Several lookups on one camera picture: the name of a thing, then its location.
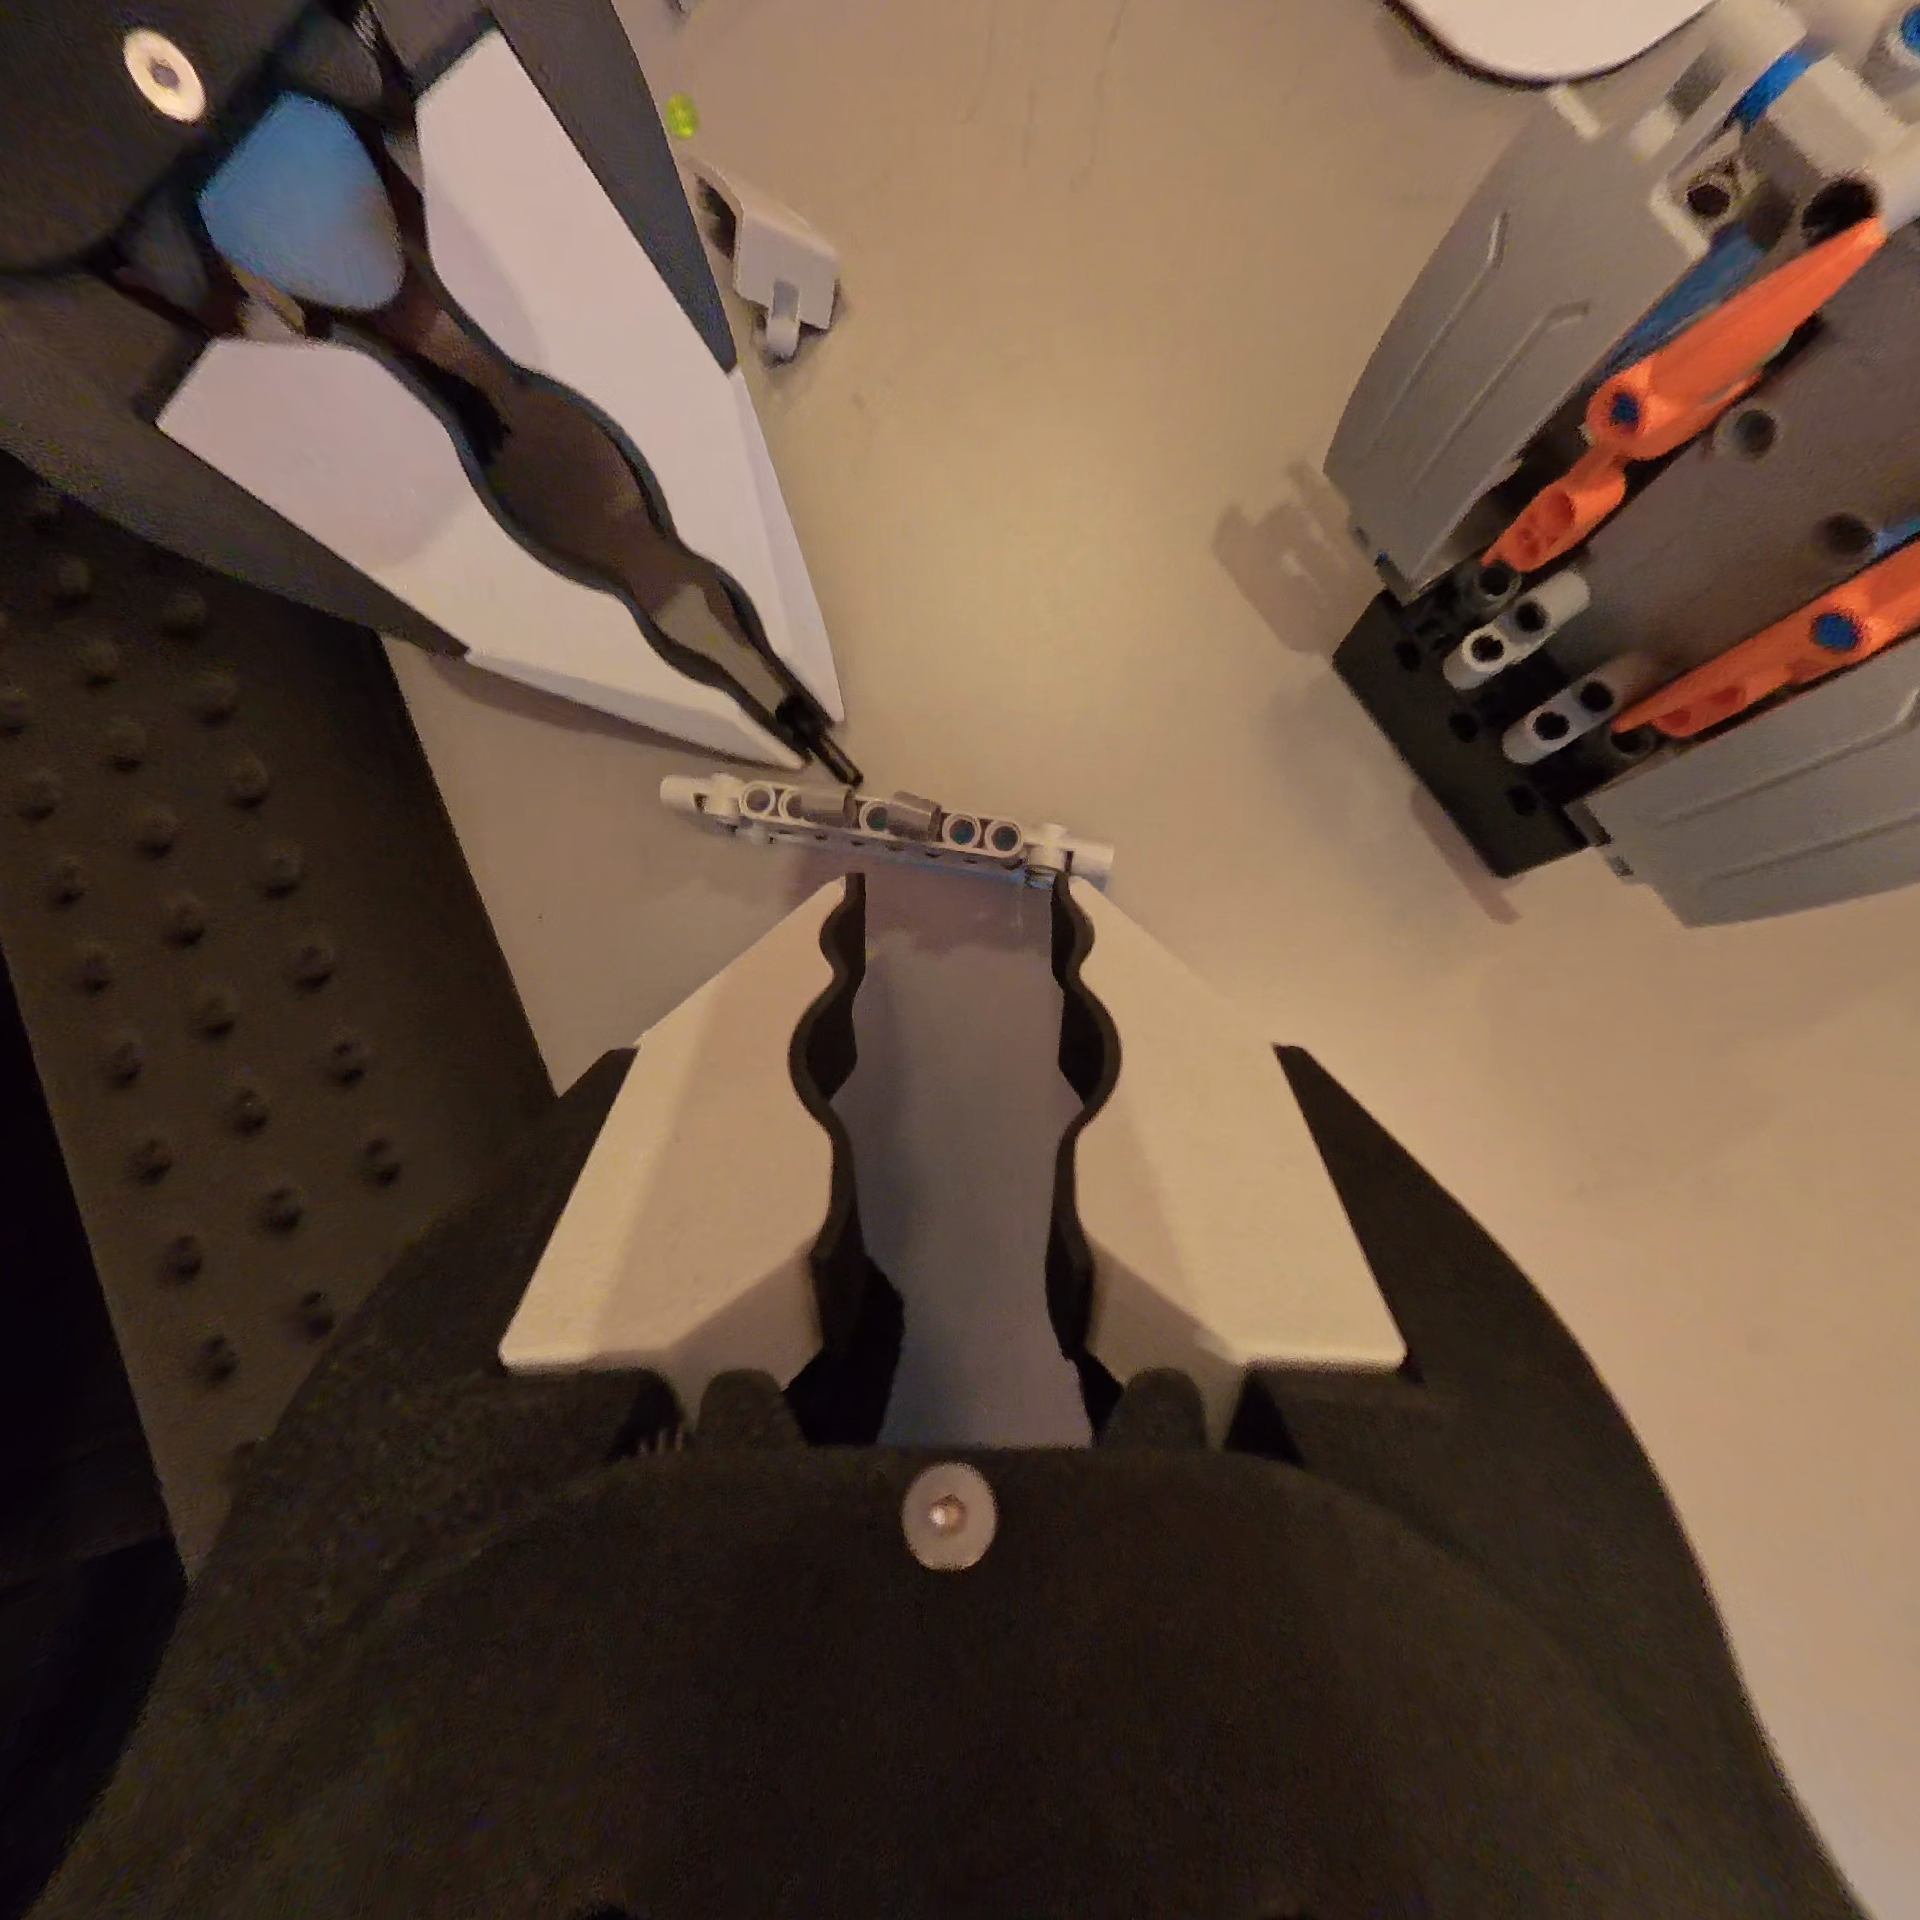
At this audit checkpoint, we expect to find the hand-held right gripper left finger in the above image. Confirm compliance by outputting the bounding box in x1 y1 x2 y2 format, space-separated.
498 874 906 1446

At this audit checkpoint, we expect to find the white stand with base plate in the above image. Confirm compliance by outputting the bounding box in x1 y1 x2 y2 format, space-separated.
1390 0 1715 86

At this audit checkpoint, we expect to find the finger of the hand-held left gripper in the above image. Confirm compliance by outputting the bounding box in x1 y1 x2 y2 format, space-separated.
151 332 818 766
401 25 846 731

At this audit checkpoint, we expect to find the grey orange toy brick model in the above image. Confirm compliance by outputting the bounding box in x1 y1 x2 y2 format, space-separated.
1322 0 1920 930

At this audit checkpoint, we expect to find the light grey holed brick beam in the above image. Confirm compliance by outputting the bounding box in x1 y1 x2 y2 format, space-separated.
661 771 1118 889

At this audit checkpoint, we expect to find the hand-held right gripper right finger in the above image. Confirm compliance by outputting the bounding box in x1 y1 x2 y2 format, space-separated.
1043 874 1413 1446

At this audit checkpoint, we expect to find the black studded foam pad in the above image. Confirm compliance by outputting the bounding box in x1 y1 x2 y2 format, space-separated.
0 450 560 1564

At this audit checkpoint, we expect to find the black brick pin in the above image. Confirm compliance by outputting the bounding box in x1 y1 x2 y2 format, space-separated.
780 700 864 791

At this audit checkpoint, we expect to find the small grey curved brick piece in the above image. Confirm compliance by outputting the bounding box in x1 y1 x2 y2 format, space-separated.
681 154 846 365

